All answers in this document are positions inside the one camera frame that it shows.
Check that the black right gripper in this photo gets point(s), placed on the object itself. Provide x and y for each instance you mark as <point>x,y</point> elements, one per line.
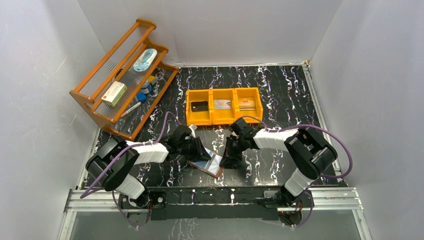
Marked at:
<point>230,157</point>

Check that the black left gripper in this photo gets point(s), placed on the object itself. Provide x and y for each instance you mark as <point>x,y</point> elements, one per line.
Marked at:
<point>196,147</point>

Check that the orange leather card holder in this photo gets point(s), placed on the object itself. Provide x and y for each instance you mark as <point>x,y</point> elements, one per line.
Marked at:
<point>212,166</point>

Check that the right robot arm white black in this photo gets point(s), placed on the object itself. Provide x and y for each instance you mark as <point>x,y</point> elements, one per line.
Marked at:
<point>310,151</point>

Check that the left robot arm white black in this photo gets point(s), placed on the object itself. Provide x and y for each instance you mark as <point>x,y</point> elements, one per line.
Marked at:
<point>111,168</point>

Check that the black card in bin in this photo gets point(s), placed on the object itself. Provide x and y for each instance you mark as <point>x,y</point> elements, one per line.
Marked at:
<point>199,106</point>

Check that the tan card in bin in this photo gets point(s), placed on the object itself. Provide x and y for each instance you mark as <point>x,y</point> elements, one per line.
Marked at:
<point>247,104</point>

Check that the grey card in bin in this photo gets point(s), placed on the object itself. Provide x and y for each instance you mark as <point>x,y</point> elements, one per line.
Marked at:
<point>222,104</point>

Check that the yellow left bin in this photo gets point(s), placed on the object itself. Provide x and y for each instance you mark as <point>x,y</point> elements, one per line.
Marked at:
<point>198,118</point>

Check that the yellow bin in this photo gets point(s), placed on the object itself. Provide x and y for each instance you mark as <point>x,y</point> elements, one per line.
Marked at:
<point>223,117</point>
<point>198,118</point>
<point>243,92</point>

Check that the yellow middle bin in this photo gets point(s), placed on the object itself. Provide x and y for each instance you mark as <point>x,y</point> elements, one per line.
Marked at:
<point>223,117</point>

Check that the yellow right bin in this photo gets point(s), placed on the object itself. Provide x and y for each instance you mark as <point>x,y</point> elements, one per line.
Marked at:
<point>243,92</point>

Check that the white marker pen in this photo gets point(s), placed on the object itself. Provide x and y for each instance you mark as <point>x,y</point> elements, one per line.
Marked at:
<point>131,109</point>

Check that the blue small cube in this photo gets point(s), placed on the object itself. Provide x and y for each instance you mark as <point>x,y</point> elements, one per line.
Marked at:
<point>141,97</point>

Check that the blue white tape roll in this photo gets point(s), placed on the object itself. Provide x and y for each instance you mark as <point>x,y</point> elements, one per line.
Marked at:
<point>146,88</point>

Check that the orange wooden shelf rack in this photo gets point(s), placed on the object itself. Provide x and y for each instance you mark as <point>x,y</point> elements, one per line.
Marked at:
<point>117,65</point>

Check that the white red box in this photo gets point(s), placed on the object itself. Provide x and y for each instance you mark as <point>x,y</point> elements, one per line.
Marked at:
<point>114,93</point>

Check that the white blue oval case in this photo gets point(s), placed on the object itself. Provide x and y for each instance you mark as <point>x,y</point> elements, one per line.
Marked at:
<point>145,60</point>

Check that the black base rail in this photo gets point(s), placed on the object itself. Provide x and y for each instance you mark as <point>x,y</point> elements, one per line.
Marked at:
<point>220,203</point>

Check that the aluminium frame rail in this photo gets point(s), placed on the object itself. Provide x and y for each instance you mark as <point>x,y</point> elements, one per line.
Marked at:
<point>325,199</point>

